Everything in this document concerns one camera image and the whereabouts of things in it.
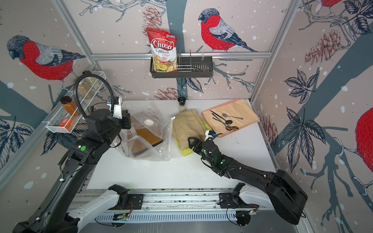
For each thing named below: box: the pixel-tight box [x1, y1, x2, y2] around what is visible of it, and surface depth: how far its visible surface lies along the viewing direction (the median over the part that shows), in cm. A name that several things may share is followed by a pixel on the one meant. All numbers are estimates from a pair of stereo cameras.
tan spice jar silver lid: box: [77, 82, 94, 100], surface depth 78 cm
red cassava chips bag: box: [146, 28, 179, 73], surface depth 80 cm
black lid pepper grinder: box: [177, 96, 187, 113], surface depth 109 cm
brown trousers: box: [127, 128, 164, 158], surface depth 70 cm
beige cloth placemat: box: [201, 99, 261, 138], surface depth 113 cm
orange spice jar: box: [60, 95, 81, 117], surface depth 68 cm
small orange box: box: [59, 117, 74, 130], surface depth 68 cm
